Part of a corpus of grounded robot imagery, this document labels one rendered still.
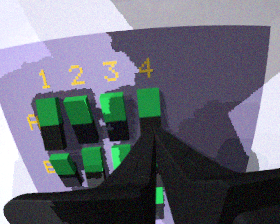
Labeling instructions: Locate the lavender switch panel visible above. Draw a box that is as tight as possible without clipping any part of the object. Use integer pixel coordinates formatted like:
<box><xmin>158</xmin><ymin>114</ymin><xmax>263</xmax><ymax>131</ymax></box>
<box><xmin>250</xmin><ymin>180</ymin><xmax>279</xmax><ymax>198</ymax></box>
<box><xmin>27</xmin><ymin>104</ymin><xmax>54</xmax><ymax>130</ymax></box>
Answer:
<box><xmin>0</xmin><ymin>24</ymin><xmax>270</xmax><ymax>193</ymax></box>

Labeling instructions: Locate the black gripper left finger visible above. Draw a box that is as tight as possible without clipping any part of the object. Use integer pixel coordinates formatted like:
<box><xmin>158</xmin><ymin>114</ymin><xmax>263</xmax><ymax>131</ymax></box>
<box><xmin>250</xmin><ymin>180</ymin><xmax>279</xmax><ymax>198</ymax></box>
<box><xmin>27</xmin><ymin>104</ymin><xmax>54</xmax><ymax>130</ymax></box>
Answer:
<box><xmin>3</xmin><ymin>128</ymin><xmax>157</xmax><ymax>224</ymax></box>

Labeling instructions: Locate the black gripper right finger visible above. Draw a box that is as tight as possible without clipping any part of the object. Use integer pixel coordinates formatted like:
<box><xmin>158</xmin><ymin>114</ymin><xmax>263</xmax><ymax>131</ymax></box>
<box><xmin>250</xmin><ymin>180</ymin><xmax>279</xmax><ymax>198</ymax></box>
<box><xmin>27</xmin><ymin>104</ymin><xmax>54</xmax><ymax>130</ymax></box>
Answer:
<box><xmin>153</xmin><ymin>127</ymin><xmax>280</xmax><ymax>224</ymax></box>

